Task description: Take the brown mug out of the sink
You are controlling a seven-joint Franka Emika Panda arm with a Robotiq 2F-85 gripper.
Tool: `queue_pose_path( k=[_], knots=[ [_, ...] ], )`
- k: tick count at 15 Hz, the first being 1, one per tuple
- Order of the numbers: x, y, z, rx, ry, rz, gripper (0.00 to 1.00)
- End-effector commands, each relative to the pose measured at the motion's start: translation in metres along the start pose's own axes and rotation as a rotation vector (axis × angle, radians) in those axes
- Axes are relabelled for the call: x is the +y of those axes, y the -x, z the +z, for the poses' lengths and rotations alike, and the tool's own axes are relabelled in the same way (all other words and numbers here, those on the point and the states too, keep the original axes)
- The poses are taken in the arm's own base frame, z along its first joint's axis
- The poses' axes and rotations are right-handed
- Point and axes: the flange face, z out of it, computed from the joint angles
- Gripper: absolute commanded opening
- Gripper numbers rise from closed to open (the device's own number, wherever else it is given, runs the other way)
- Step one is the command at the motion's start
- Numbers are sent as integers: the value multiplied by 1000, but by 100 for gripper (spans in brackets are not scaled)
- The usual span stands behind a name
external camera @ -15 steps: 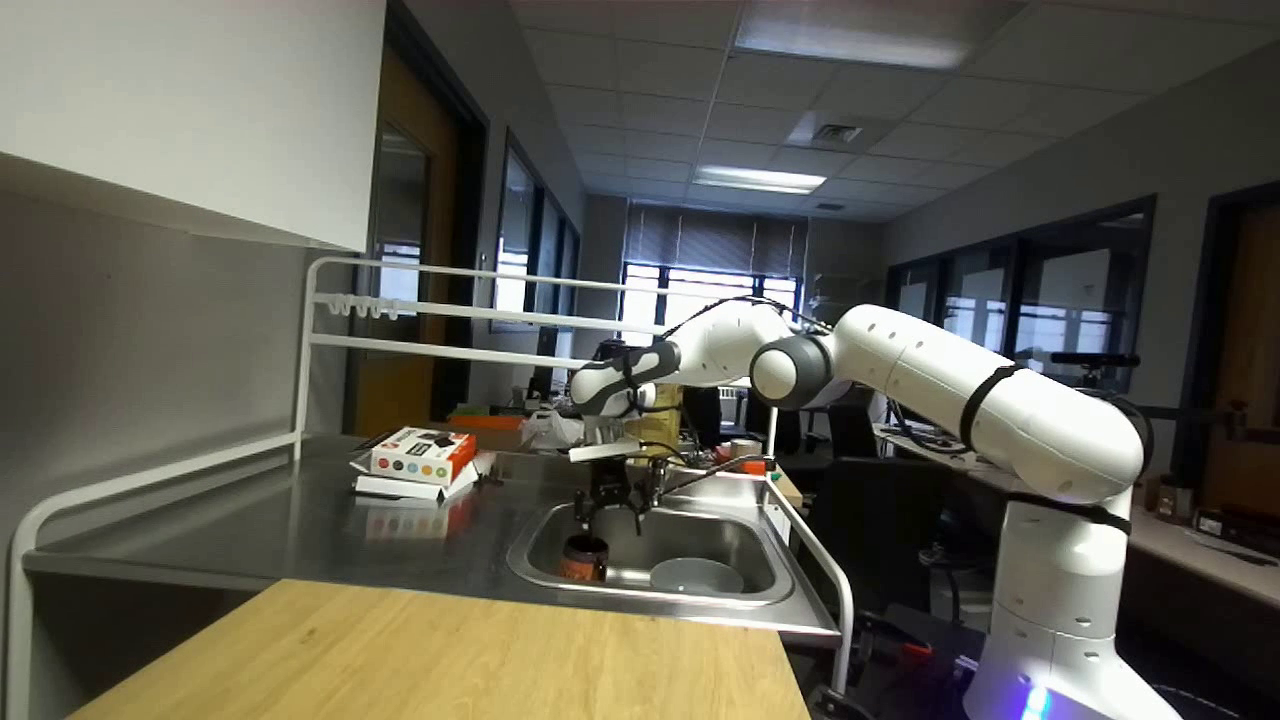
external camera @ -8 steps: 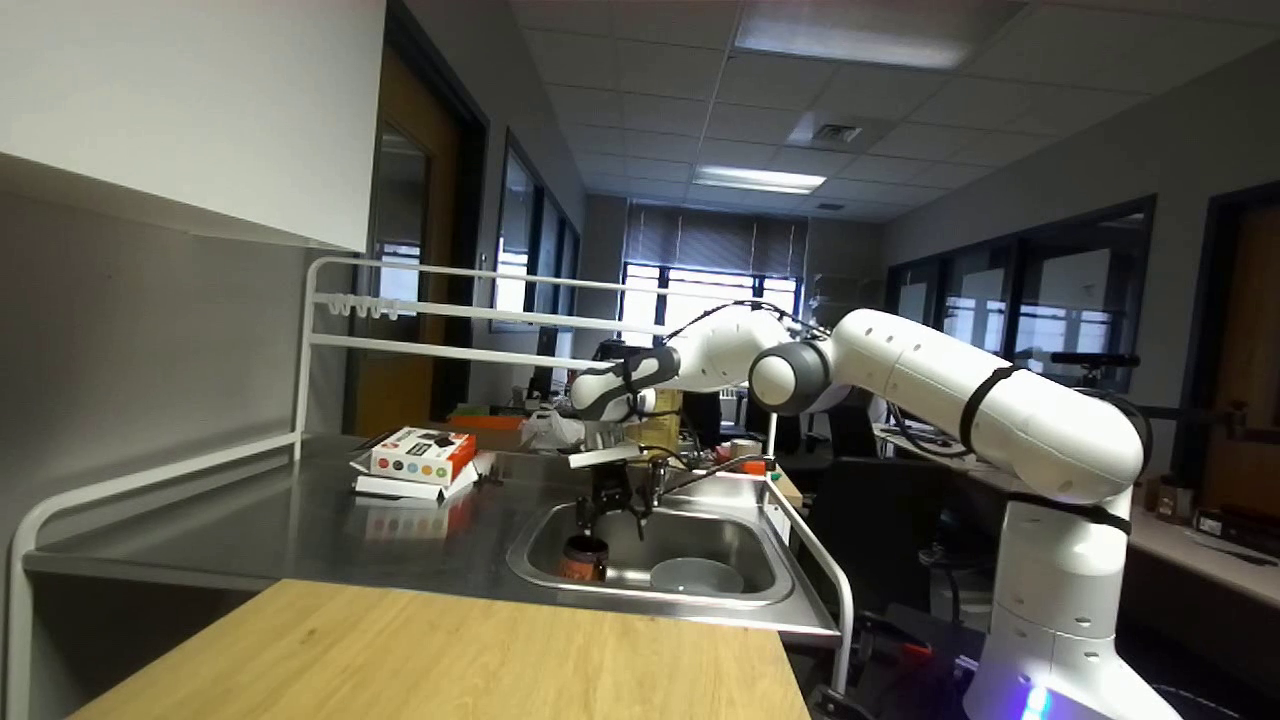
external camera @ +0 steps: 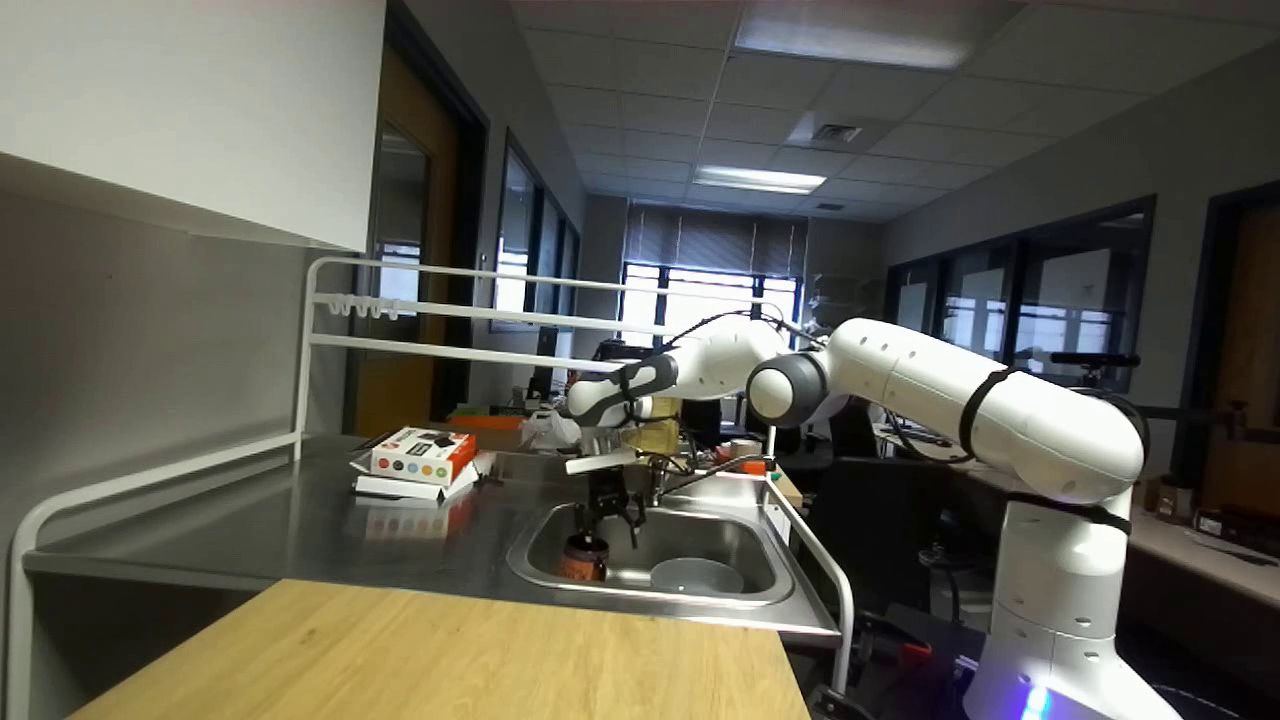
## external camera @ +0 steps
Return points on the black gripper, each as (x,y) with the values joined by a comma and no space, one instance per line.
(622,491)

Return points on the brown mug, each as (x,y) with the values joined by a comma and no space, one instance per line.
(581,561)

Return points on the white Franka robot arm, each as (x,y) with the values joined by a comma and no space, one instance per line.
(1015,425)

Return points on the black red robot base equipment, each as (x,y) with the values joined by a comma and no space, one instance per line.
(904,661)

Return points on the stainless steel sink counter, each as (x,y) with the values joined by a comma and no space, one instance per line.
(335,534)

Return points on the flat white box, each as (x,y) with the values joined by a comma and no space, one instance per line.
(460,483)

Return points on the orange flat tray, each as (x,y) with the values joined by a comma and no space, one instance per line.
(487,425)

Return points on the colourful red white box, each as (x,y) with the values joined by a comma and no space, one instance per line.
(427,453)

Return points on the window with grey blinds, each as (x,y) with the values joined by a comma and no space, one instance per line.
(712,263)

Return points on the small ceiling light panel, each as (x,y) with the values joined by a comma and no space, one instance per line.
(760,183)

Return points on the yellow door with window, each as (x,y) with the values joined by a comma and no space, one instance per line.
(402,203)

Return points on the ceiling air vent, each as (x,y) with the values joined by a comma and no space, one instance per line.
(826,131)

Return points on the dark framed office windows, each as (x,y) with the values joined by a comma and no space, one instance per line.
(1024,301)

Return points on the large ceiling light panel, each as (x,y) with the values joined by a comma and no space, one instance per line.
(854,33)

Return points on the brown door in dark frame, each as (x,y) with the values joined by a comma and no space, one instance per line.
(1246,360)

